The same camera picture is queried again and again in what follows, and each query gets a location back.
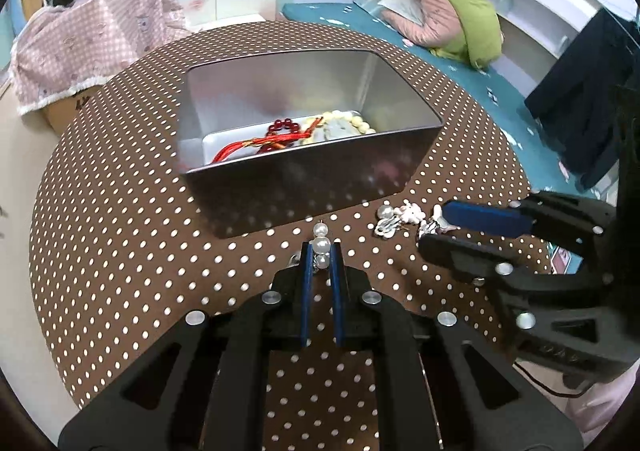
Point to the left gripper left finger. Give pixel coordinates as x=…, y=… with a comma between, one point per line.
x=203, y=384

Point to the brown cardboard box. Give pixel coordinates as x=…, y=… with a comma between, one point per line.
x=60, y=114

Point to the silver metal tin box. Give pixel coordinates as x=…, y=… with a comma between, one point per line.
x=268, y=139

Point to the dark hanging garment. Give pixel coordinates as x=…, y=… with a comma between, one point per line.
x=574, y=106

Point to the white low cabinet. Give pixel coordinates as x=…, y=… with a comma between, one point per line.
x=26, y=145

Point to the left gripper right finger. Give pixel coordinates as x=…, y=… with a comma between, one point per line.
x=438, y=384

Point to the green blanket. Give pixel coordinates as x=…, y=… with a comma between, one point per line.
x=480, y=41

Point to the teal bed mattress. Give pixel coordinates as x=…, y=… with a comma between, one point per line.
x=503, y=103

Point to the silver white flower brooch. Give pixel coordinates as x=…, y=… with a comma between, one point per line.
x=392, y=219

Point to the pink checkered cloth cover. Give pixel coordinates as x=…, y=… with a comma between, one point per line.
x=62, y=51

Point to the pink quilted jacket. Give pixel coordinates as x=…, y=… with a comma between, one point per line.
x=440, y=24

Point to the white pearl ornament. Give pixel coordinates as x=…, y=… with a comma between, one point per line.
x=321, y=246

